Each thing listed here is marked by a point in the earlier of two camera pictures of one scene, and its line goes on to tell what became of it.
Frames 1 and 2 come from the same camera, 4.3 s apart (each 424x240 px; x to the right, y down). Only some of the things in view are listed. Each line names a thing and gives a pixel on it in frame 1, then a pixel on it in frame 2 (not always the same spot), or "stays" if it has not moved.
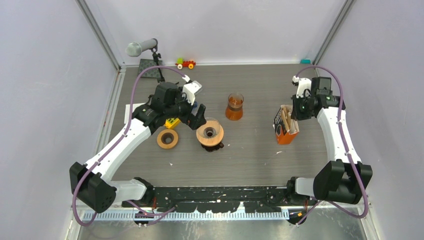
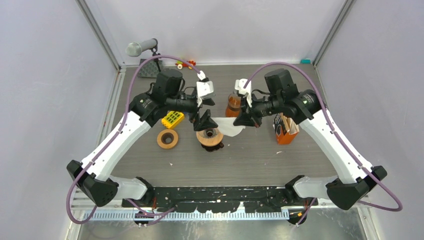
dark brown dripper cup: x=211 y=148 stays
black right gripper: x=296 y=115 → x=247 y=119
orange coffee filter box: x=286 y=128 stays
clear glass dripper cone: x=211 y=129 stays
